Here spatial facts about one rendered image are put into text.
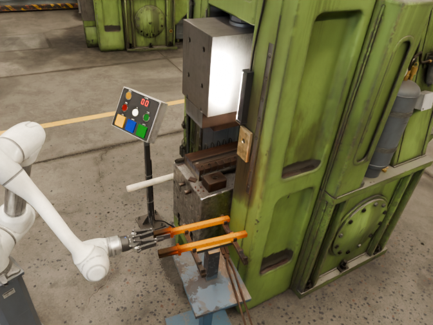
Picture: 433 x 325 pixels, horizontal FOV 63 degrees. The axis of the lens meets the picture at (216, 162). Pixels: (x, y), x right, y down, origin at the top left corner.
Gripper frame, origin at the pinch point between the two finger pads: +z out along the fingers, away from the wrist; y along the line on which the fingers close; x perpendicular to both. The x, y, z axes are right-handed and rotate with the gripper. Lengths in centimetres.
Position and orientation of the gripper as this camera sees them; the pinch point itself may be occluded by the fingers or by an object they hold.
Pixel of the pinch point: (162, 234)
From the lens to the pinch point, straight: 178.5
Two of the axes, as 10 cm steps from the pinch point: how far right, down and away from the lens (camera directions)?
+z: 9.3, -1.6, 3.4
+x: 0.8, -8.1, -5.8
